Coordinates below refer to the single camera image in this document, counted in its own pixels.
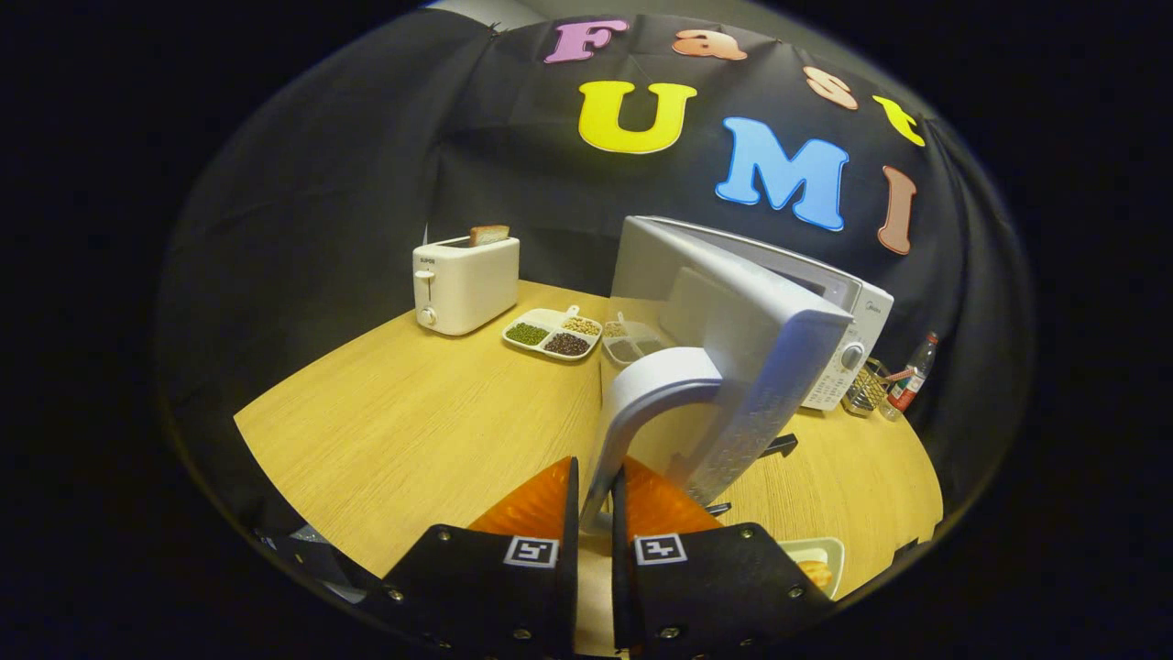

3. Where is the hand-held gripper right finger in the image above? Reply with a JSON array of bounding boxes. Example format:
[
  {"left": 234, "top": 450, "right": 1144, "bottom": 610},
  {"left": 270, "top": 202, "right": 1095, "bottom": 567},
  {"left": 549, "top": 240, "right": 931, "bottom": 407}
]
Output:
[{"left": 611, "top": 456, "right": 835, "bottom": 660}]

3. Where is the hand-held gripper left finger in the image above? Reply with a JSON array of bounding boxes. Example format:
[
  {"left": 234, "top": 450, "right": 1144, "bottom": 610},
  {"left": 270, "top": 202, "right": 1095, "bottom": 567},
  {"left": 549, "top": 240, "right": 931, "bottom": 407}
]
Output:
[{"left": 367, "top": 456, "right": 581, "bottom": 660}]

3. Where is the white microwave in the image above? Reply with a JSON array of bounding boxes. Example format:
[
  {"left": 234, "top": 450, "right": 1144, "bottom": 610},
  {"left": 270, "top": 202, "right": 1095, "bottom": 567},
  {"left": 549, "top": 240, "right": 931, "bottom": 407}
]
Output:
[{"left": 579, "top": 215, "right": 895, "bottom": 537}]

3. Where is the pale rectangular plate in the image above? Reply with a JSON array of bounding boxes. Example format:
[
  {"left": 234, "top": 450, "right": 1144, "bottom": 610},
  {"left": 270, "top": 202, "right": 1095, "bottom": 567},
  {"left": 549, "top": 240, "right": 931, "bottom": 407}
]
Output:
[{"left": 777, "top": 537, "right": 847, "bottom": 600}]

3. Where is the divided plate of beans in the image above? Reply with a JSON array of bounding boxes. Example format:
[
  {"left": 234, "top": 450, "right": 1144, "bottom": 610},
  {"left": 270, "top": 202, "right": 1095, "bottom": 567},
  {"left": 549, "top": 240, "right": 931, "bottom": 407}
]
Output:
[{"left": 501, "top": 305, "right": 604, "bottom": 363}]

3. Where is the dark device with label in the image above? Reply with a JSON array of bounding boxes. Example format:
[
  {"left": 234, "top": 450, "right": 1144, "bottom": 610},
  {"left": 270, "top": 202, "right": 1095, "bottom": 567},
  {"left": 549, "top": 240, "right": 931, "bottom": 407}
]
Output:
[{"left": 255, "top": 524, "right": 372, "bottom": 604}]

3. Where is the white toaster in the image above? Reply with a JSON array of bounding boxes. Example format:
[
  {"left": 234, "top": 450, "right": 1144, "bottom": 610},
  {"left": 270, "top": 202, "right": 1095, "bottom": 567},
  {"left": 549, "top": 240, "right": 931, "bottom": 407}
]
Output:
[{"left": 412, "top": 236, "right": 521, "bottom": 337}]

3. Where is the clear bottle red label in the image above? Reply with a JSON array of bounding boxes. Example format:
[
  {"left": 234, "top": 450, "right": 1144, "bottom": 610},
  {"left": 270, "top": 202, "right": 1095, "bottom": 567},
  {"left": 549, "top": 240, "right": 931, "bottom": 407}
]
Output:
[{"left": 886, "top": 332, "right": 940, "bottom": 413}]

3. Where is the wire basket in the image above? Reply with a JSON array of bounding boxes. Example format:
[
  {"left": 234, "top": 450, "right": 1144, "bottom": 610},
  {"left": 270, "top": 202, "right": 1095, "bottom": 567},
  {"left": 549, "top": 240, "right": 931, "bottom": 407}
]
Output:
[{"left": 843, "top": 358, "right": 894, "bottom": 419}]

